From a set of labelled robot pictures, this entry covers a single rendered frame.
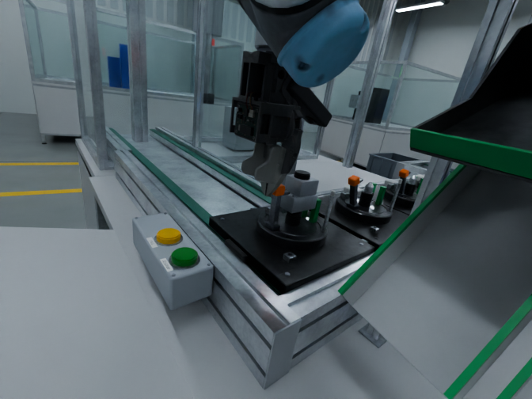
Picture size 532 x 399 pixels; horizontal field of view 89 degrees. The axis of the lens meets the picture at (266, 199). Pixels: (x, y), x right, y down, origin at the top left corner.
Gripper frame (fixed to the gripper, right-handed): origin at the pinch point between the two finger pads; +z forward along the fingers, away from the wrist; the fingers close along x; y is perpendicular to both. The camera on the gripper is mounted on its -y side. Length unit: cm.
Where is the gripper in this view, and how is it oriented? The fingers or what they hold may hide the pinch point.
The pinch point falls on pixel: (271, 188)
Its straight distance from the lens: 46.4
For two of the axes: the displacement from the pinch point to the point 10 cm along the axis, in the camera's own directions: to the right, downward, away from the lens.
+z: -1.4, 9.2, 3.7
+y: -7.8, 1.3, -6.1
